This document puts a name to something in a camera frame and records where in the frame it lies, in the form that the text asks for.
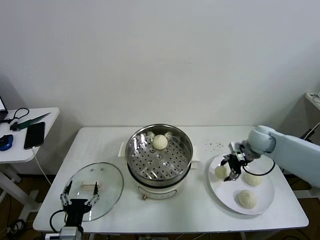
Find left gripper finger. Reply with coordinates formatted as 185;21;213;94
84;181;100;206
60;180;74;206

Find blue computer mouse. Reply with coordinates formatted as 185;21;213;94
0;134;14;151

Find black coiled floor cables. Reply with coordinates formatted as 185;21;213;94
7;219;26;237

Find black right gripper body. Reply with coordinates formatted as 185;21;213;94
229;152;245;175

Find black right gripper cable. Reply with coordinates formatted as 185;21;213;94
241;158;276;176

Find round glass pot lid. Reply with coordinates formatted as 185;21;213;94
64;161;125;223

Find white charging cable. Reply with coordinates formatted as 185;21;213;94
31;146;53;186

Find thin black looped cable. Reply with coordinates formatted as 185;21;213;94
0;107;30;125

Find open laptop lit screen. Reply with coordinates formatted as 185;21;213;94
0;93;10;121

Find white power strip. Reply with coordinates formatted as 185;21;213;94
305;91;320;111

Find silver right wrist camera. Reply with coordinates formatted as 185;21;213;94
229;141;248;161

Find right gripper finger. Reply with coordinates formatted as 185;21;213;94
219;154;232;168
223;169;241;183

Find white steamed baozi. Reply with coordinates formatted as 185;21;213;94
243;172;264;187
237;189;258;209
215;166;229;180
152;134;169;151

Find white side table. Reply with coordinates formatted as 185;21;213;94
0;107;61;218

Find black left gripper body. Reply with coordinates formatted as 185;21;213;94
63;198;92;227

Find black smartphone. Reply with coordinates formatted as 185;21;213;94
24;121;46;150

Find white stand foot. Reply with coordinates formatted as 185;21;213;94
292;184;313;199

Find round white plate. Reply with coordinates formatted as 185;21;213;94
208;152;276;216

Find steel steamer pot white handles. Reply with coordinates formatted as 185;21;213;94
118;124;202;186

